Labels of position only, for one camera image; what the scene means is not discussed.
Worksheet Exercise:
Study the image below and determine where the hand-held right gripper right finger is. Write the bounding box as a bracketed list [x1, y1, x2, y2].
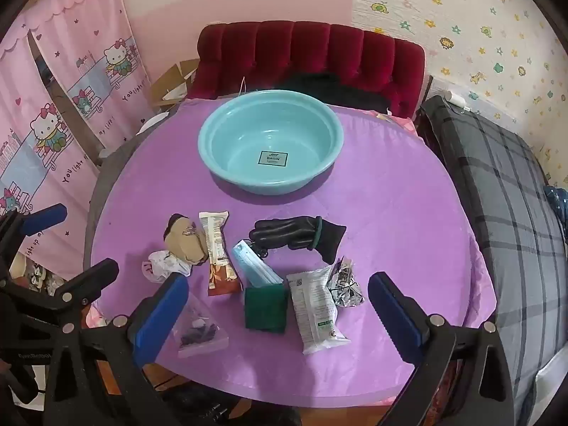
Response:
[367, 272, 515, 426]

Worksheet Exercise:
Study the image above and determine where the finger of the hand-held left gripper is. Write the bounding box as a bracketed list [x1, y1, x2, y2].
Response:
[27, 258, 120, 316]
[0, 203, 68, 271]

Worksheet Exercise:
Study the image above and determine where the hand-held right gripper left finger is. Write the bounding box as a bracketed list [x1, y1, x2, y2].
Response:
[44, 272, 191, 426]

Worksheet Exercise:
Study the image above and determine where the clear plastic bag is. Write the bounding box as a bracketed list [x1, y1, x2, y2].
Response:
[171, 290, 229, 359]

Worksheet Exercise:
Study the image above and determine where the white wrap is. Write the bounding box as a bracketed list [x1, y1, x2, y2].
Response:
[142, 251, 192, 284]

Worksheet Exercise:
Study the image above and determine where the silver foil wrapper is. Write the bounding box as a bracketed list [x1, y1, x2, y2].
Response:
[327, 256, 365, 309]

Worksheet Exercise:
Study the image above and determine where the beige sock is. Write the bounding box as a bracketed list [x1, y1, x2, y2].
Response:
[164, 214, 209, 267]

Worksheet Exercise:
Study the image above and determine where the brown and white snack packet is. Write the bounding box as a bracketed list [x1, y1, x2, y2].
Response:
[198, 211, 242, 297]

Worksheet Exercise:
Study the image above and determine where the dark green cloth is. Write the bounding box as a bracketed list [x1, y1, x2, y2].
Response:
[244, 284, 289, 333]

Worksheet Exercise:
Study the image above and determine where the blue face mask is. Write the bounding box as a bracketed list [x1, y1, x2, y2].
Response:
[233, 239, 285, 288]

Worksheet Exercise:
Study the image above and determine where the green elastic band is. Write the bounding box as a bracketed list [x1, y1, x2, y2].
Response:
[309, 216, 324, 251]

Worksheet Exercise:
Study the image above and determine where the black rubber glove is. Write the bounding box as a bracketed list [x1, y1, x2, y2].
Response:
[248, 215, 347, 264]

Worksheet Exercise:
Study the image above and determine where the teal plastic basin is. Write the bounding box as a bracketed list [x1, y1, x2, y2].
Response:
[197, 90, 344, 196]

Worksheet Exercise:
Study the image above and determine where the patterned fabric pile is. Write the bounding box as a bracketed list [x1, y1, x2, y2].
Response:
[9, 253, 67, 298]

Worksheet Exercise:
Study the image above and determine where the pink cartoon curtain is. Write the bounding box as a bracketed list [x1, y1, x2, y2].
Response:
[29, 0, 154, 152]
[0, 31, 103, 282]

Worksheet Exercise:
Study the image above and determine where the grey underlay cloth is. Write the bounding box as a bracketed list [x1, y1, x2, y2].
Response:
[84, 131, 149, 271]

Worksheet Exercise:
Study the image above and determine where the purple quilted table cover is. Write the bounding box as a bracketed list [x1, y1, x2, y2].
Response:
[91, 98, 498, 402]

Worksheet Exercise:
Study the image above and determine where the white plate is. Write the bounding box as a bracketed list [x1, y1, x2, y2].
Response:
[137, 113, 169, 136]

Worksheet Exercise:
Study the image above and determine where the grey plaid bed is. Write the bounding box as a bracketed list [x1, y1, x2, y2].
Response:
[417, 95, 568, 426]

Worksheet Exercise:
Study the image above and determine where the cardboard box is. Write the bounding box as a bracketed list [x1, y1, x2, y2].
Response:
[148, 59, 200, 107]

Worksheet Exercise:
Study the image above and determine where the blue starred cloth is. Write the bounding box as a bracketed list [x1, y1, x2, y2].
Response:
[544, 185, 568, 242]

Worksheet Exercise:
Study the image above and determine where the white bottle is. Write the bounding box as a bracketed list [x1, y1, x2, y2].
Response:
[445, 90, 471, 111]

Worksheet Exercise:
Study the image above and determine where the black clothing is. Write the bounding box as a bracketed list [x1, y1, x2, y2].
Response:
[271, 72, 393, 114]

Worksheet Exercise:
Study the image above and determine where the red velvet tufted sofa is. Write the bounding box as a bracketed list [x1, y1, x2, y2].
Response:
[186, 21, 427, 118]

